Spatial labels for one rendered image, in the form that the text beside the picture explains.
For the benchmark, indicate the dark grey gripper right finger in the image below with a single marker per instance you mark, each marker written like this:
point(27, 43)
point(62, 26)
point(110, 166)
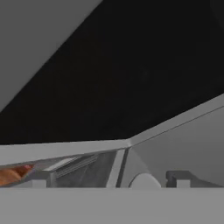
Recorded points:
point(172, 176)

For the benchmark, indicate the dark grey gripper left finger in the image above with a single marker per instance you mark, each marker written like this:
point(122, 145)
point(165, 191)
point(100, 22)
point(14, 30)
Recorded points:
point(43, 176)

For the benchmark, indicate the white round object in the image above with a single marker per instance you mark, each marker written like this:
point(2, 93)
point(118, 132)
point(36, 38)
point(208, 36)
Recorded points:
point(145, 181)

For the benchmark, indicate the orange brown food item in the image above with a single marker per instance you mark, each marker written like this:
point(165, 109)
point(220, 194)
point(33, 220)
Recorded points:
point(13, 174)

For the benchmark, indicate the dark grey metallic appliance front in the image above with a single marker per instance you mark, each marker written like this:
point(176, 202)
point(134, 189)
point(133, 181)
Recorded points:
point(87, 172)

